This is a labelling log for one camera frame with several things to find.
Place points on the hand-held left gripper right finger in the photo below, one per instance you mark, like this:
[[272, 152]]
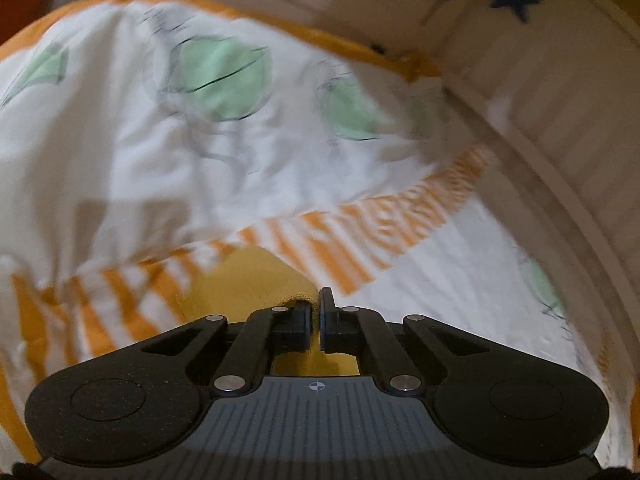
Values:
[[326, 320]]

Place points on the orange-edged leaf-print cover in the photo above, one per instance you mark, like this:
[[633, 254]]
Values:
[[125, 160]]

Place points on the mustard yellow knit garment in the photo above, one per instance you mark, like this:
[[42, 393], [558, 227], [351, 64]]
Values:
[[255, 280]]

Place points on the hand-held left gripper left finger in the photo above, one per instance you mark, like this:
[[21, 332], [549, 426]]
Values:
[[303, 327]]

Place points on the beige wooden bed frame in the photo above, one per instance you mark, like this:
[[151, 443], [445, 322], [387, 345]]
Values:
[[565, 125]]

